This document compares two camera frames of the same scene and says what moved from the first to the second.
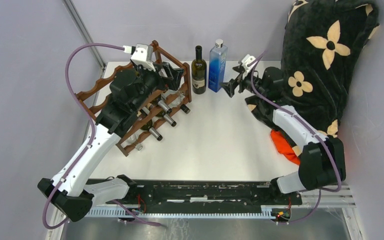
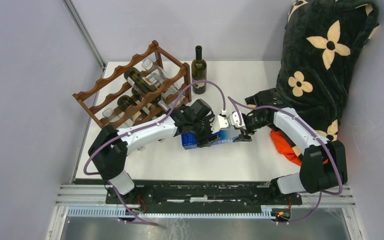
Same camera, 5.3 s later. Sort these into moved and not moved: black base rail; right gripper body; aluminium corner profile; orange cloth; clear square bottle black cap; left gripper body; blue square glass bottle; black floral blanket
Moved: right gripper body; clear square bottle black cap; left gripper body; blue square glass bottle
Not moved: black base rail; black floral blanket; aluminium corner profile; orange cloth
